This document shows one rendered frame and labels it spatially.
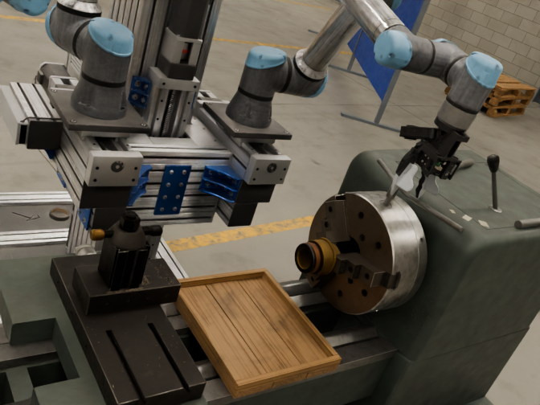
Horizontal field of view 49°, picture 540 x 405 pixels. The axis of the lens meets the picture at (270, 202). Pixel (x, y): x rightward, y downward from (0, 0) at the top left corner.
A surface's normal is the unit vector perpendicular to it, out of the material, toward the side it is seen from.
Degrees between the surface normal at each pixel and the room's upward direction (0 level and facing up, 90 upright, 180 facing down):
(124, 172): 90
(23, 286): 0
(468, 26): 90
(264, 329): 0
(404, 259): 60
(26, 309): 0
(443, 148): 89
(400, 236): 40
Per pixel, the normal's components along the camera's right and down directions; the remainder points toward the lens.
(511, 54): -0.73, 0.11
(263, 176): 0.51, 0.54
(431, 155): -0.88, -0.08
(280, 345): 0.29, -0.84
